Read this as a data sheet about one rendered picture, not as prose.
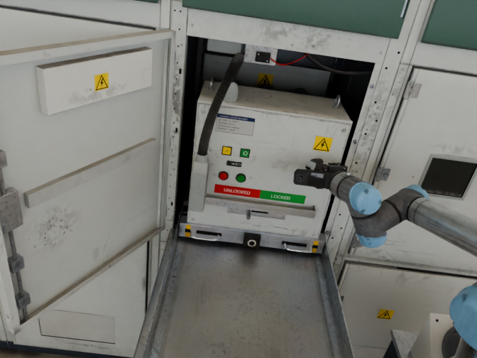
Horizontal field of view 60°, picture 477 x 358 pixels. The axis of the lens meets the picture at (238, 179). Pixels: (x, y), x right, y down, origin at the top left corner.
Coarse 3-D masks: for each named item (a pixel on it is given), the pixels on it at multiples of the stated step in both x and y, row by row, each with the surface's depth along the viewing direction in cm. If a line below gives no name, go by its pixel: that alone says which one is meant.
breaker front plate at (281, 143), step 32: (256, 128) 131; (288, 128) 131; (320, 128) 130; (224, 160) 137; (256, 160) 137; (288, 160) 136; (288, 192) 143; (320, 192) 142; (224, 224) 150; (256, 224) 150; (288, 224) 150; (320, 224) 149
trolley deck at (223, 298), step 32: (192, 256) 146; (224, 256) 149; (256, 256) 151; (288, 256) 153; (192, 288) 133; (224, 288) 135; (256, 288) 137; (288, 288) 139; (192, 320) 122; (224, 320) 124; (256, 320) 125; (288, 320) 127; (320, 320) 129; (160, 352) 112; (192, 352) 113; (224, 352) 114; (256, 352) 116; (288, 352) 117; (320, 352) 119
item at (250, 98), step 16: (208, 96) 132; (240, 96) 137; (256, 96) 139; (272, 96) 141; (288, 96) 143; (304, 96) 146; (288, 112) 128; (304, 112) 131; (320, 112) 133; (336, 112) 135; (192, 160) 137
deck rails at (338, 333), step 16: (176, 240) 151; (176, 256) 145; (320, 256) 155; (176, 272) 138; (320, 272) 148; (160, 288) 122; (320, 288) 140; (336, 288) 132; (160, 304) 125; (336, 304) 130; (160, 320) 120; (336, 320) 128; (160, 336) 116; (336, 336) 124; (144, 352) 104; (336, 352) 119; (352, 352) 112
